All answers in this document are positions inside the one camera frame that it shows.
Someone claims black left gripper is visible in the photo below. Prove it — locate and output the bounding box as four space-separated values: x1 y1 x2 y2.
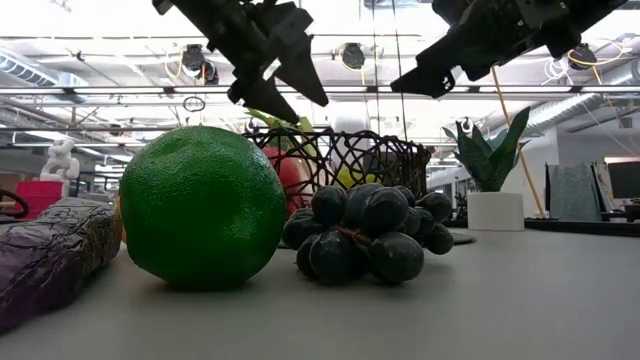
151 0 330 125

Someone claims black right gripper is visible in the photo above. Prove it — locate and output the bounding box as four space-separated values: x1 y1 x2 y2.
389 0 629 100

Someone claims pink-red apple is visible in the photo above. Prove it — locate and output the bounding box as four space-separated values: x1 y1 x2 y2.
262 146 315 217

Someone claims yellow-green apple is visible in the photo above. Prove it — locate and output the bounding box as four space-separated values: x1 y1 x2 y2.
333 167 377 191

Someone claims green lime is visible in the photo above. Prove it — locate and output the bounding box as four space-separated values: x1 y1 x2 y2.
119 124 288 292

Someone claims dark grape bunch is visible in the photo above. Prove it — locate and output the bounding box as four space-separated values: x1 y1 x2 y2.
280 182 456 287

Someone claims small tan-orange fruit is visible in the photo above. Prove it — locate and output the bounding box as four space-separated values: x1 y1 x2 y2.
114 195 125 244

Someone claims purple eggplant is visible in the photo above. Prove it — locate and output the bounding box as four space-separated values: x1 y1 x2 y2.
0 196 124 336

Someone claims potted plant in white pot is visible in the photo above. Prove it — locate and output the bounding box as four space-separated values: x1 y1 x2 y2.
442 106 532 232

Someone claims grey round woven placemat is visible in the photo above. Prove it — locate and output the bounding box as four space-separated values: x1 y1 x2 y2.
277 231 477 249

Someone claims grey panel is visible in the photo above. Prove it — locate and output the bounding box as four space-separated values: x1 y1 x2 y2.
546 163 597 222

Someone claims dark monitor screen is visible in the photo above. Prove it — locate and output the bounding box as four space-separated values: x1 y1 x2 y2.
606 159 640 201

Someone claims red box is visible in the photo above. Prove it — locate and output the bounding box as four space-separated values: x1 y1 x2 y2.
14 180 65 220

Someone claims black ceiling cable reel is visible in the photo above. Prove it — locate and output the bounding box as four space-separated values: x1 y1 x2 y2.
568 43 597 70
340 42 367 70
181 43 207 72

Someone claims black wire basket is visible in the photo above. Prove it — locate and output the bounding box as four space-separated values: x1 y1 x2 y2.
242 127 433 222

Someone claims silver ceiling duct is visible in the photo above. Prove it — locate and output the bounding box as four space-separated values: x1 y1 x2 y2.
522 59 640 139

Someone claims orange cable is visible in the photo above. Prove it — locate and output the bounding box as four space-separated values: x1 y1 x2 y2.
491 67 546 219

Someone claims black aluminium table frame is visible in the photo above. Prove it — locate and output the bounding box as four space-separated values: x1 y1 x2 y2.
523 217 640 238

